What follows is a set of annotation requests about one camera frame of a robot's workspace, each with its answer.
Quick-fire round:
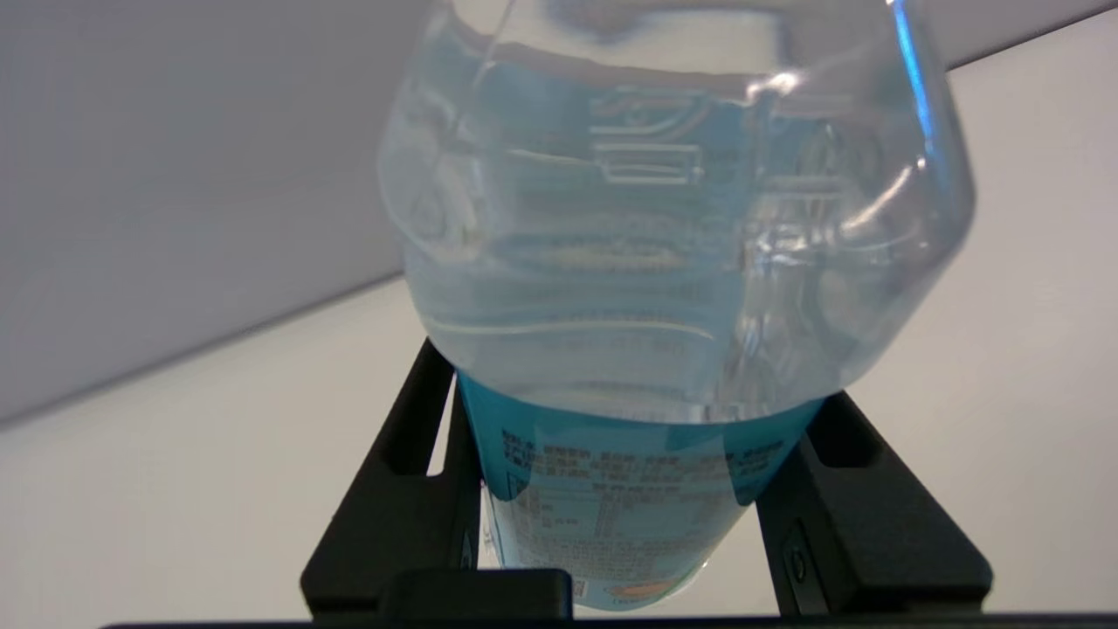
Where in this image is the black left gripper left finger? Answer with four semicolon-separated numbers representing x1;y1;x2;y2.
300;339;484;618

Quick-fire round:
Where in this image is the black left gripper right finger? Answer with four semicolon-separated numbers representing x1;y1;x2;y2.
755;391;995;616

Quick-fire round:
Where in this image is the clear bottle with blue label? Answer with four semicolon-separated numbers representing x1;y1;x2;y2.
377;0;977;611

